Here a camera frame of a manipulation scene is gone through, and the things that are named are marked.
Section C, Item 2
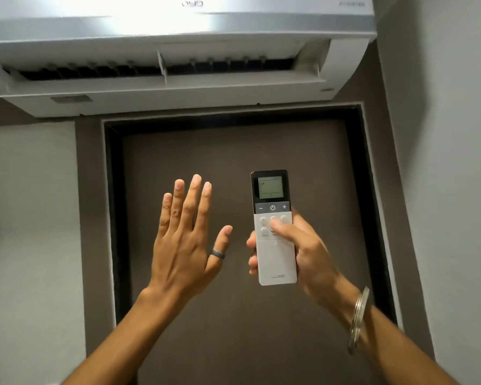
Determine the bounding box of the person's right hand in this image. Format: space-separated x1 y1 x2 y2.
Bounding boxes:
246 213 360 317

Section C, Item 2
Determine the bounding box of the person's right forearm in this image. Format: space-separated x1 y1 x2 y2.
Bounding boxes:
351 292 459 385

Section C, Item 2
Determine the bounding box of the white wall air conditioner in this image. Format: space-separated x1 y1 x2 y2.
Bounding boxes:
0 0 378 118

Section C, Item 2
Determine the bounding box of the silver metal bangle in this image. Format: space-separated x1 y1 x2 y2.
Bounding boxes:
347 286 370 356

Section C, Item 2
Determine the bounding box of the white air conditioner remote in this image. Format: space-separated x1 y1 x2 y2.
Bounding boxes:
250 170 298 286

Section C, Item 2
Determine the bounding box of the brown door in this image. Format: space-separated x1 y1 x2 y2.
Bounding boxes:
118 118 379 385

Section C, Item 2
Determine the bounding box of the person's left forearm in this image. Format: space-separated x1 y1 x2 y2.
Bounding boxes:
62 285 193 385

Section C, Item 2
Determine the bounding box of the dark door frame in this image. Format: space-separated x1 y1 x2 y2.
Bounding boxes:
103 104 399 327

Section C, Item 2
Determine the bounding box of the person's left hand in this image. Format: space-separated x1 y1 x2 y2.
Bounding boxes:
148 174 233 300

